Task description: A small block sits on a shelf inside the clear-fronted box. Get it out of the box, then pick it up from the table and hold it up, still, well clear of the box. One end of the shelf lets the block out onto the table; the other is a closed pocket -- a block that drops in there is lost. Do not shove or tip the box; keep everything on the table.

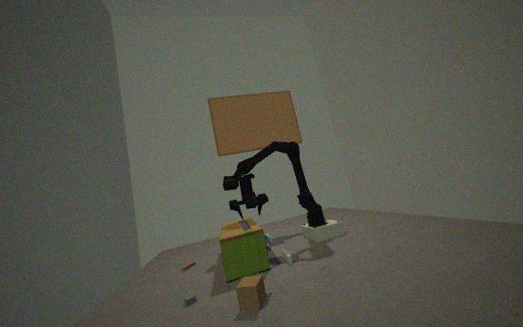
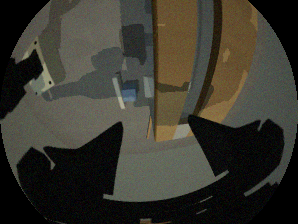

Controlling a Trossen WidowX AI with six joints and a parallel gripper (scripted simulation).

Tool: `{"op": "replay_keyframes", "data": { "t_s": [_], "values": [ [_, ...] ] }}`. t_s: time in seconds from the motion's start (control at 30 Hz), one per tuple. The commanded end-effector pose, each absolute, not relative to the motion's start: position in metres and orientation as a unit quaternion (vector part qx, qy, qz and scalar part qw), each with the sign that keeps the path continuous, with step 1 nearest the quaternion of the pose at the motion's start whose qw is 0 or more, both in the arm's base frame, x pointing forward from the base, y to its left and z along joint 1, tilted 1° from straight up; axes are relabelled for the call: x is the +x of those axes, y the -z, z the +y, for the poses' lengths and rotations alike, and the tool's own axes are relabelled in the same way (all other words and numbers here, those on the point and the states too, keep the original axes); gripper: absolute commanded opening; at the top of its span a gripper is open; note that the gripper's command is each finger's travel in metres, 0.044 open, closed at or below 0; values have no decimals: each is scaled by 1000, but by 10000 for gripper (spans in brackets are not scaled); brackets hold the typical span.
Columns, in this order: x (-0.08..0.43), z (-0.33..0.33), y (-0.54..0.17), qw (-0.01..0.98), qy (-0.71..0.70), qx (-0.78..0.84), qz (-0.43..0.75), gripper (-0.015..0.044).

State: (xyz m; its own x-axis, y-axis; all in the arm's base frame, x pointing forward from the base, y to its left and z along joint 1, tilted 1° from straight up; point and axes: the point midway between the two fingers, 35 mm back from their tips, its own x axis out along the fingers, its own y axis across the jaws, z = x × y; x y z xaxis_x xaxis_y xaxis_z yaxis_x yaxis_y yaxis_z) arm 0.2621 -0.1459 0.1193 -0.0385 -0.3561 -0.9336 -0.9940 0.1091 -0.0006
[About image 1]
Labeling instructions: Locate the small tan block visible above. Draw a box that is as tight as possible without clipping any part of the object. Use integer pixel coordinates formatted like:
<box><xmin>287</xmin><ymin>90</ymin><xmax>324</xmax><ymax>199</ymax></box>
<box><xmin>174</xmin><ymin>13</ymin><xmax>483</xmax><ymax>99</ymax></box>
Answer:
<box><xmin>181</xmin><ymin>262</ymin><xmax>196</xmax><ymax>271</ymax></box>

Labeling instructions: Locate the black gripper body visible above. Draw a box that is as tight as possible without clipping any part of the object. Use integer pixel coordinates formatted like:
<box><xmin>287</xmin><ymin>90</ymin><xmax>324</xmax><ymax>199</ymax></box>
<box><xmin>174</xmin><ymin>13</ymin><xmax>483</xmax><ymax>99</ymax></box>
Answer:
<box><xmin>229</xmin><ymin>188</ymin><xmax>269</xmax><ymax>210</ymax></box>

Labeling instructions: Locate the brown cardboard box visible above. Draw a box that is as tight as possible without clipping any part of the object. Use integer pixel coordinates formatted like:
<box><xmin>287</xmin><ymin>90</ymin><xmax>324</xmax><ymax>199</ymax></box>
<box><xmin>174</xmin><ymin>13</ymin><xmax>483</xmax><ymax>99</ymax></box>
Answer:
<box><xmin>236</xmin><ymin>275</ymin><xmax>267</xmax><ymax>312</ymax></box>

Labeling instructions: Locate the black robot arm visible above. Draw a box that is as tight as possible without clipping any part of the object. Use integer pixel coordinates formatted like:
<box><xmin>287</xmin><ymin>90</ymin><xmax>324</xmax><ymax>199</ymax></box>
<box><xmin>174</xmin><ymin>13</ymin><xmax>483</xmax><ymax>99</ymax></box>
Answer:
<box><xmin>223</xmin><ymin>142</ymin><xmax>326</xmax><ymax>227</ymax></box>

